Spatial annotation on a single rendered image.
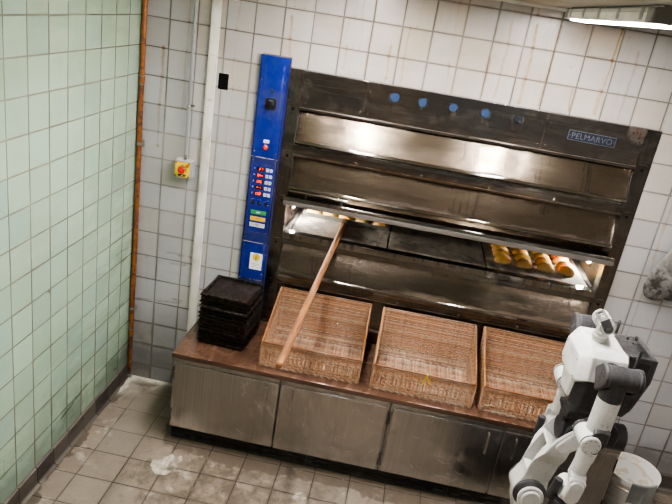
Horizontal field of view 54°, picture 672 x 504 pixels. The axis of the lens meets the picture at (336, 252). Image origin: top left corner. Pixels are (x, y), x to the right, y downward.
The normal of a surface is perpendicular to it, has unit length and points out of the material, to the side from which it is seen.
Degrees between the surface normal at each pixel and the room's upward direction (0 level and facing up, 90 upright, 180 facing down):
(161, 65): 90
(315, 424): 90
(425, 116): 90
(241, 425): 90
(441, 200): 70
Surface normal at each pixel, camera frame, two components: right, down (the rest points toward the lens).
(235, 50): -0.14, 0.34
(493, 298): -0.07, 0.04
